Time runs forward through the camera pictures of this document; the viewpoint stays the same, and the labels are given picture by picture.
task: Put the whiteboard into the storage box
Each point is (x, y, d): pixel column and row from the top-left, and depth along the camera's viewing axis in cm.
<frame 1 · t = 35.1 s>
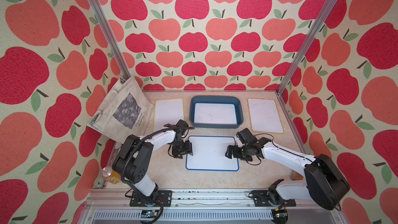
left hand: (190, 157, 86), fingers open
right hand: (232, 158, 87), fingers open
blue framed whiteboard: (218, 113, 106), point 3 cm above the table
blue framed whiteboard 2: (209, 154, 91), on the table
right yellow framed whiteboard: (264, 116, 111), on the table
dark teal storage box: (216, 99, 114), point 4 cm above the table
beige printed tote bag: (126, 113, 91), point 16 cm above the table

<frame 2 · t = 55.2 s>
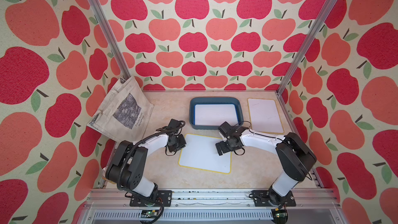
left hand: (186, 148, 90), fingers open
right hand: (224, 151, 91), fingers open
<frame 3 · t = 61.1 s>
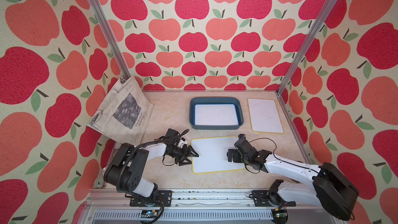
left hand: (196, 161, 83), fingers open
right hand: (233, 157, 87), fingers open
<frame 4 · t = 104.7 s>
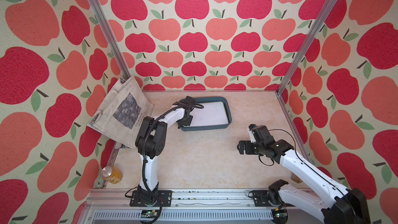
left hand: (184, 123, 99), fingers open
right hand: (246, 149, 82), fingers open
right yellow framed whiteboard: (212, 113, 106), point 4 cm above the table
orange drink can: (112, 174, 73), point 11 cm above the table
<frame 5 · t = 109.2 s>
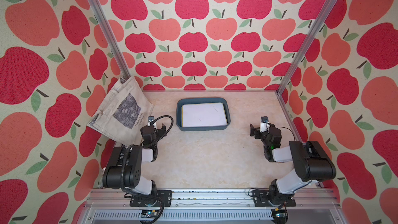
left hand: (156, 126, 93), fingers open
right hand: (261, 126, 93), fingers open
